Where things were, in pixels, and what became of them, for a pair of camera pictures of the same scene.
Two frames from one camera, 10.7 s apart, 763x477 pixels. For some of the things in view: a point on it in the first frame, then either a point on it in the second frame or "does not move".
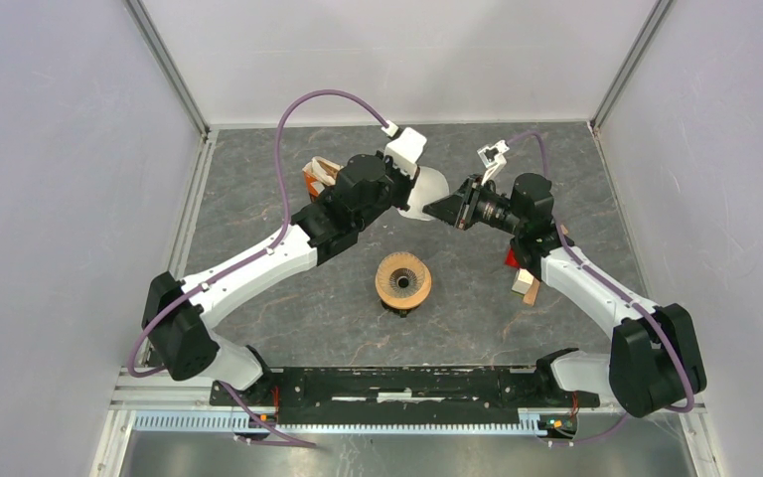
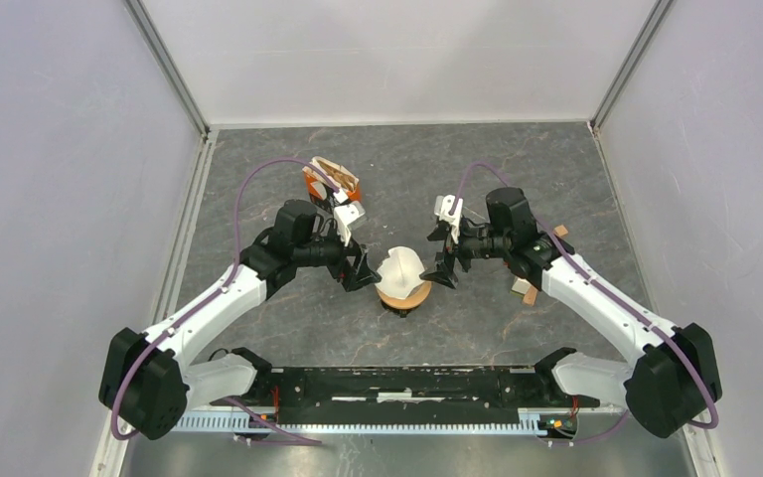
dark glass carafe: x=402 y=312 does not move
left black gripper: x=406 y=181 -> x=360 y=274
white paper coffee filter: x=428 y=187 -> x=400 y=271
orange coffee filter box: x=319 y=174 does not move
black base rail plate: x=403 y=395 does not move
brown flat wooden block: x=531 y=295 does not move
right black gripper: x=456 y=208 -> x=441 y=274
